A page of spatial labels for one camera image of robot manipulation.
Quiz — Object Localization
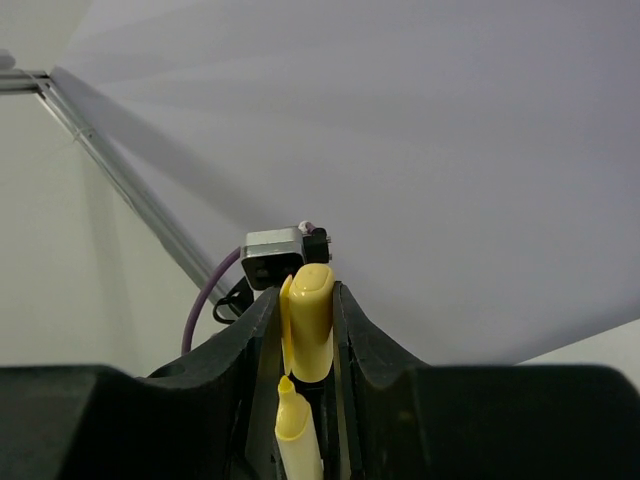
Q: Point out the yellow highlighter cap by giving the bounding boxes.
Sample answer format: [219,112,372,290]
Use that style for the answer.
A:
[279,263,335,383]

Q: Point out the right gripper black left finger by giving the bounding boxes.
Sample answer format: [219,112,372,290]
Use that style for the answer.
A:
[1,288,280,479]

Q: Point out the yellow highlighter pen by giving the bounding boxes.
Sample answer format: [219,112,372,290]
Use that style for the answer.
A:
[274,376,324,480]

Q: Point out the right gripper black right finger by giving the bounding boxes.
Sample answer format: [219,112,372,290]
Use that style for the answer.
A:
[329,284,639,479]

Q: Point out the aluminium rail right edge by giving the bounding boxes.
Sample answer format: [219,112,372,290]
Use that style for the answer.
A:
[1,49,214,287]

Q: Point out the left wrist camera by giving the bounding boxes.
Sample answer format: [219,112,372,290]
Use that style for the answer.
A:
[240,221,332,291]

